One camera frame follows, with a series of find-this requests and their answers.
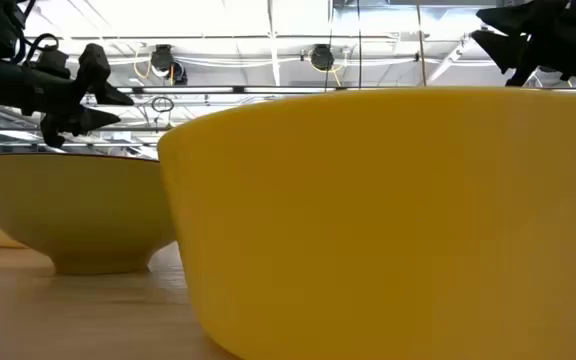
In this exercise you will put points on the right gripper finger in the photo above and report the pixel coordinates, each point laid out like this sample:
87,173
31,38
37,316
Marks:
528,17
510,50

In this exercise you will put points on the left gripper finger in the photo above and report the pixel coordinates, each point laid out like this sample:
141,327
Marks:
95,70
78,125

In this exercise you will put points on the pear-patterned ceramic bowl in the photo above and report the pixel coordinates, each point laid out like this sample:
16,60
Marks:
78,210

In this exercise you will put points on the yellow plastic mini bowl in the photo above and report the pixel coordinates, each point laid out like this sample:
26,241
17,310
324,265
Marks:
378,225

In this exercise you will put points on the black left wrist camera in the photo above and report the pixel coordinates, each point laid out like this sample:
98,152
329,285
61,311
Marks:
52,62

